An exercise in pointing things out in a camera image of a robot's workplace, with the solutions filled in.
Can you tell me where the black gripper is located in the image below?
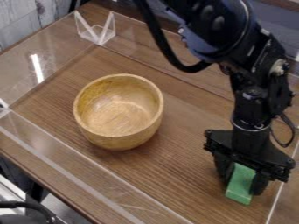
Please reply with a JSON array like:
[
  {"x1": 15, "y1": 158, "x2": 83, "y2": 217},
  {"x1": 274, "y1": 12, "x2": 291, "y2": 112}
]
[{"x1": 204, "y1": 116, "x2": 295, "y2": 195}]

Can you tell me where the green rectangular block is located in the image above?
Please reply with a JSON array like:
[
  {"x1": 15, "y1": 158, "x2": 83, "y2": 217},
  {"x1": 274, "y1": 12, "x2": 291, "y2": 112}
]
[{"x1": 226, "y1": 164, "x2": 256, "y2": 206}]

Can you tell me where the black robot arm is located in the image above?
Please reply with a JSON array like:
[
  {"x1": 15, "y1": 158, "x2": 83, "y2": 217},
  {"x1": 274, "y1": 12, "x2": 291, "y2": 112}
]
[{"x1": 134, "y1": 0, "x2": 295, "y2": 195}]

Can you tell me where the brown wooden bowl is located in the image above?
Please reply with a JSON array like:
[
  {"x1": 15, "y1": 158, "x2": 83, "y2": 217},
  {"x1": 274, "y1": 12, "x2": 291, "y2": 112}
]
[{"x1": 72, "y1": 73, "x2": 164, "y2": 151}]

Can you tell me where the clear acrylic tray wall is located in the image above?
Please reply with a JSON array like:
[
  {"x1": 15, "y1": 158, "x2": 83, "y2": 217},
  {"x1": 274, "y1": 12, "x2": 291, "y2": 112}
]
[{"x1": 0, "y1": 10, "x2": 299, "y2": 224}]

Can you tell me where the black metal table frame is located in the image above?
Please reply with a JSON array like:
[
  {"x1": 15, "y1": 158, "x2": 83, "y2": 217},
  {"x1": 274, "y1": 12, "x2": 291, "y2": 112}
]
[{"x1": 0, "y1": 157, "x2": 90, "y2": 224}]

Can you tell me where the clear acrylic corner bracket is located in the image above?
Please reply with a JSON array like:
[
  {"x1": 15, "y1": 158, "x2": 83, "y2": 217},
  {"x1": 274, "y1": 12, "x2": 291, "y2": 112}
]
[{"x1": 74, "y1": 10, "x2": 116, "y2": 46}]

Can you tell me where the black cable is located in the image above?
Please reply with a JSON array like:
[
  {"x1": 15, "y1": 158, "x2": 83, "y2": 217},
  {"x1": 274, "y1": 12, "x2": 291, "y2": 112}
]
[{"x1": 0, "y1": 200, "x2": 58, "y2": 224}]

